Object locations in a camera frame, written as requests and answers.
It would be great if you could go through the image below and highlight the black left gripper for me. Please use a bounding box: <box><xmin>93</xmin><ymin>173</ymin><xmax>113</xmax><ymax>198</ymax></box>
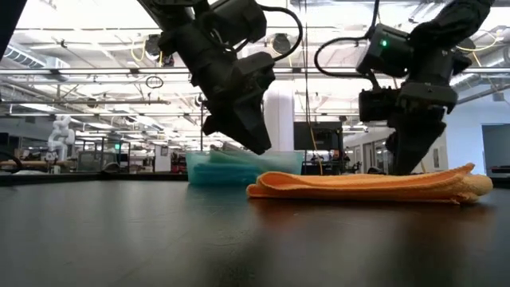
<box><xmin>158</xmin><ymin>19</ymin><xmax>277</xmax><ymax>155</ymax></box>

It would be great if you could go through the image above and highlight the black table frame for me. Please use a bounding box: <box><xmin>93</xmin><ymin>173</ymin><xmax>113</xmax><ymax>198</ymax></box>
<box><xmin>0</xmin><ymin>171</ymin><xmax>188</xmax><ymax>187</ymax></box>

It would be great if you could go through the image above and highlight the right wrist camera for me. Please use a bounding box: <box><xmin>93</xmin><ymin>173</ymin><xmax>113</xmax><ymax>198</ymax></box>
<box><xmin>357</xmin><ymin>87</ymin><xmax>402</xmax><ymax>123</ymax></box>

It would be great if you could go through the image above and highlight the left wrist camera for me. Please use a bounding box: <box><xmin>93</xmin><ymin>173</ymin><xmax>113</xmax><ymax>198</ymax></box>
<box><xmin>205</xmin><ymin>0</ymin><xmax>268</xmax><ymax>47</ymax></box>

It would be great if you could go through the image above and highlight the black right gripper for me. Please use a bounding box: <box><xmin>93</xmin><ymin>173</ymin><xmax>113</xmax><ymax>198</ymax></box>
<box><xmin>385</xmin><ymin>43</ymin><xmax>473</xmax><ymax>176</ymax></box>

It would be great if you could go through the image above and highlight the orange microfiber towel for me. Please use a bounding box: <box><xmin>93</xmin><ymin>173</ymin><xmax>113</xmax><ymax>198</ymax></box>
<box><xmin>245</xmin><ymin>162</ymin><xmax>494</xmax><ymax>205</ymax></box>

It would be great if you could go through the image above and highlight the teal plastic bin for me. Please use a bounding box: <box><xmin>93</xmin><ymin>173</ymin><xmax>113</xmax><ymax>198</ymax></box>
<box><xmin>185</xmin><ymin>150</ymin><xmax>304</xmax><ymax>186</ymax></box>

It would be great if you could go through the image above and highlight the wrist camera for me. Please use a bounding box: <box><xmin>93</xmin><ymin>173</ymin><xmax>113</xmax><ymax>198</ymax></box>
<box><xmin>205</xmin><ymin>0</ymin><xmax>268</xmax><ymax>47</ymax></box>
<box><xmin>357</xmin><ymin>87</ymin><xmax>402</xmax><ymax>123</ymax></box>

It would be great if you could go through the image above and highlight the silver ventilation duct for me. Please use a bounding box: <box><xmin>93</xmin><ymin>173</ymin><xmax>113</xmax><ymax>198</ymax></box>
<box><xmin>453</xmin><ymin>71</ymin><xmax>510</xmax><ymax>105</ymax></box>

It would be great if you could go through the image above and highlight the black monitor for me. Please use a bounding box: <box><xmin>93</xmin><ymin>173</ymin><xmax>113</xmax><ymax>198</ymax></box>
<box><xmin>293</xmin><ymin>121</ymin><xmax>344</xmax><ymax>151</ymax></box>

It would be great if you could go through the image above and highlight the white pillar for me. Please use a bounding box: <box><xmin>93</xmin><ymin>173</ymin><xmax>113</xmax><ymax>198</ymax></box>
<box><xmin>262</xmin><ymin>89</ymin><xmax>296</xmax><ymax>152</ymax></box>

